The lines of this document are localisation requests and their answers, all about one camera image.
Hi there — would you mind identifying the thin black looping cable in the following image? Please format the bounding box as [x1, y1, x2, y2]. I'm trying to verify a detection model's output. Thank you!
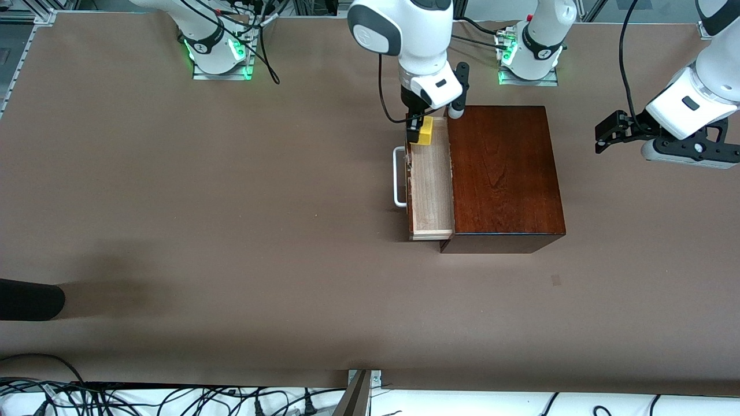
[173, 0, 282, 86]

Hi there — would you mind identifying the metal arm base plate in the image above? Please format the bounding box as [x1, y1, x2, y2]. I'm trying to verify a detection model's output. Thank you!
[498, 29, 559, 87]
[193, 17, 255, 80]

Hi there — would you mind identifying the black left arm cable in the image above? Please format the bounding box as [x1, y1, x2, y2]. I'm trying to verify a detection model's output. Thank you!
[619, 0, 645, 128]

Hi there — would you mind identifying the dark brown wooden box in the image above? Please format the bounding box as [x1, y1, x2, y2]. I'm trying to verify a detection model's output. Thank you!
[439, 105, 566, 254]

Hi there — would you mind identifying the wooden drawer with white handle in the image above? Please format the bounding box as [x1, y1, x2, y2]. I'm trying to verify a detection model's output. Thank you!
[393, 116, 456, 242]

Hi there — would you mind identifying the black floor cable loop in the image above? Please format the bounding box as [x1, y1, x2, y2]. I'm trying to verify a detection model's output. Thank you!
[0, 353, 87, 385]

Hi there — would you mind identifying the black cable to arm base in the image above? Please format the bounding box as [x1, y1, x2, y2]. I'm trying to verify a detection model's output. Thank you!
[451, 17, 509, 50]

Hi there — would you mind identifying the black cylindrical object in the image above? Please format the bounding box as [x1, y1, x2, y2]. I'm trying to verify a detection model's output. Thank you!
[0, 278, 65, 322]

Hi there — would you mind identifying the dark grey metal post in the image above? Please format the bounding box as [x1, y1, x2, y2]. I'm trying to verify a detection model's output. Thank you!
[332, 370, 373, 416]

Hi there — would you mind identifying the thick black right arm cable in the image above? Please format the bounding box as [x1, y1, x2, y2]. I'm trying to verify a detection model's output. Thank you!
[378, 54, 431, 124]

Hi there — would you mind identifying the aluminium table frame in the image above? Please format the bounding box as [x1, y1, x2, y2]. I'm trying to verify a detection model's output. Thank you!
[0, 0, 58, 119]

